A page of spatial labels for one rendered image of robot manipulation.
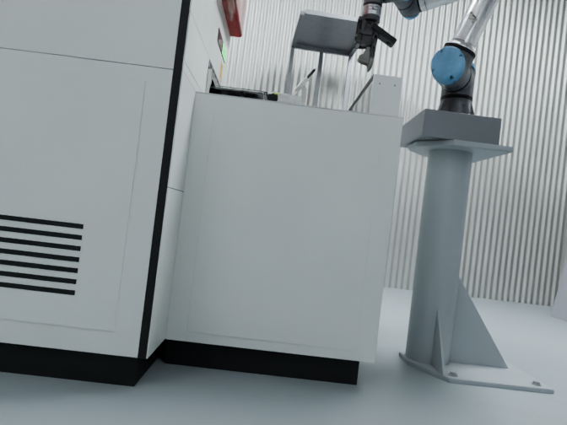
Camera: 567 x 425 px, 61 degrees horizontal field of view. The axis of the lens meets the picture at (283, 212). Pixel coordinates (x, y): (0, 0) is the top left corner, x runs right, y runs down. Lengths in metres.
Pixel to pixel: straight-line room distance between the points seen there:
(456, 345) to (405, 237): 2.40
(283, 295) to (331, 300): 0.14
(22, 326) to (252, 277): 0.61
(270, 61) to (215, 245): 3.05
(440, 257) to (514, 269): 2.85
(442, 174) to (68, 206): 1.25
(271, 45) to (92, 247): 3.31
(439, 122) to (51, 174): 1.23
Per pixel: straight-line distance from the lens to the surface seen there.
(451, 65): 1.81
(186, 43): 1.32
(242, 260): 1.43
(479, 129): 1.82
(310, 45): 4.13
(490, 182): 4.56
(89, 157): 1.31
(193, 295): 1.45
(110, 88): 1.33
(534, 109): 4.82
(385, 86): 1.58
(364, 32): 2.01
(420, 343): 1.88
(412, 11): 2.16
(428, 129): 1.76
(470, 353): 2.00
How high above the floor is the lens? 0.47
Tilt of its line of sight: 1 degrees up
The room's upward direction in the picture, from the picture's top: 7 degrees clockwise
